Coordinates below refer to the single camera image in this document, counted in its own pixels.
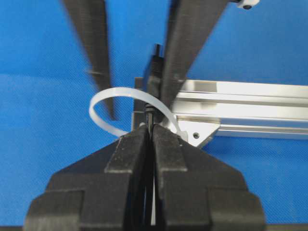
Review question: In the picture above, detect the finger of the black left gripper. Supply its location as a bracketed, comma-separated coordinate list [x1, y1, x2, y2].
[61, 0, 118, 122]

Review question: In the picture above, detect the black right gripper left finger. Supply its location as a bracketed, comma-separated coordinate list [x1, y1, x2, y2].
[25, 126, 148, 231]

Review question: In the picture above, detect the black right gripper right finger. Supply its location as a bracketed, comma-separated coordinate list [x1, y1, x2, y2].
[152, 125, 265, 231]

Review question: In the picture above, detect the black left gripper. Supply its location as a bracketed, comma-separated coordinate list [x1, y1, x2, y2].
[160, 0, 260, 107]

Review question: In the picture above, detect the black wire with plug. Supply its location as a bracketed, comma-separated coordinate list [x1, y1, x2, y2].
[143, 43, 166, 231]

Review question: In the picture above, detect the white zip tie loop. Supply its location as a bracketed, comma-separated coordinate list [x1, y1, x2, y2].
[89, 87, 188, 141]

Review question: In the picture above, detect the aluminium extrusion frame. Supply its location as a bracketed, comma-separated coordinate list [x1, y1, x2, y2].
[131, 77, 308, 149]

